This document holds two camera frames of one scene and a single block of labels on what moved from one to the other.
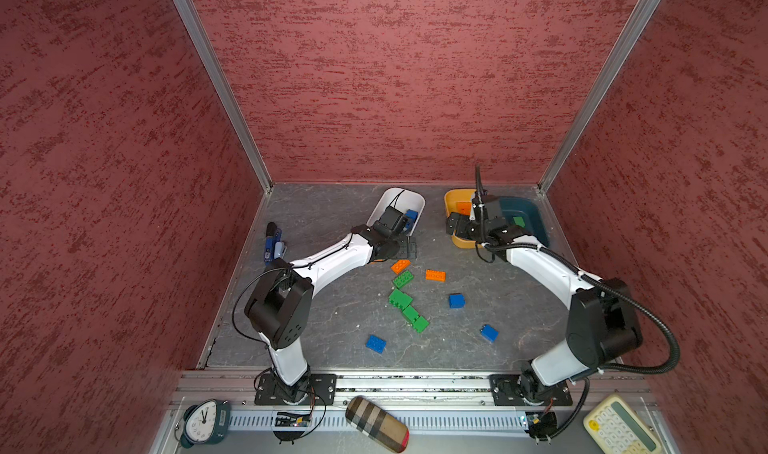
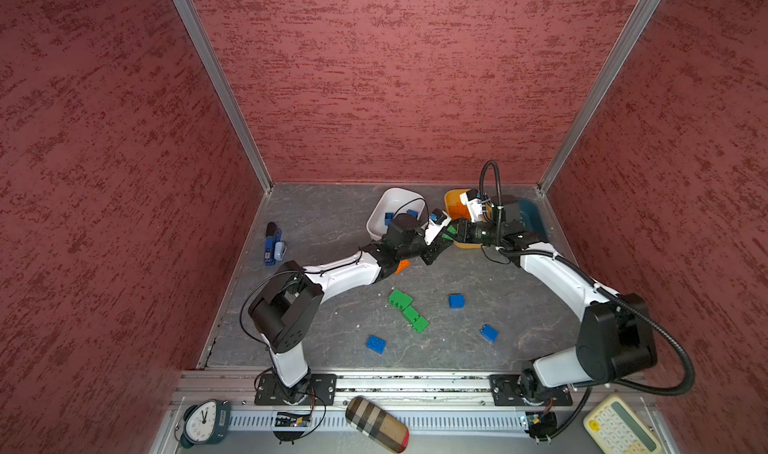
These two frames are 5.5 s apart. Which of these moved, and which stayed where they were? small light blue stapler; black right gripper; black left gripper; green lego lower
Moved: black left gripper
Stayed: black right gripper; green lego lower; small light blue stapler
